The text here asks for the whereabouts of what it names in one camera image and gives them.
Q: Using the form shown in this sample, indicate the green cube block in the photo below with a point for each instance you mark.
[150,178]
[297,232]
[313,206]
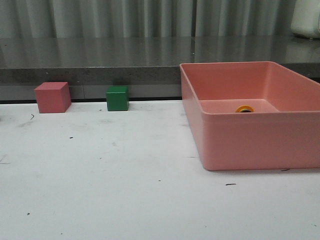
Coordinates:
[117,98]

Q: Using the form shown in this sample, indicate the yellow push button switch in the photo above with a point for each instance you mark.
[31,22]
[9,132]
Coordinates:
[244,109]

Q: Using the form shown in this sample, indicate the pink plastic bin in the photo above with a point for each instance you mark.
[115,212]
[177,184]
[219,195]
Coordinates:
[283,132]

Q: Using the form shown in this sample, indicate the white appliance in background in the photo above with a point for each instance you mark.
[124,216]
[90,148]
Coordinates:
[306,19]

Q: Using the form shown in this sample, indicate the grey counter shelf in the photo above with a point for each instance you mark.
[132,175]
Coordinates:
[149,66]

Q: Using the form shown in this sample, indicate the pink cube block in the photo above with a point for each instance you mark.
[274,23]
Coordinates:
[53,97]

